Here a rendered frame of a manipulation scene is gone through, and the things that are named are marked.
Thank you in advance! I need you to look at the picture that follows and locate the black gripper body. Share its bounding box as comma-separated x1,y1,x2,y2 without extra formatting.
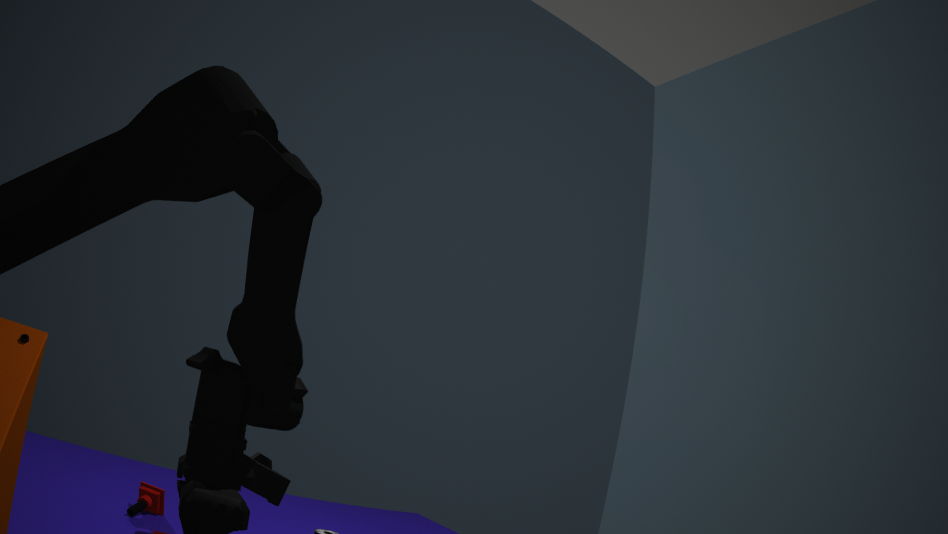
177,413,250,531

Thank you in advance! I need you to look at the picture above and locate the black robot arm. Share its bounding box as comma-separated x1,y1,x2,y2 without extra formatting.
0,66,322,431

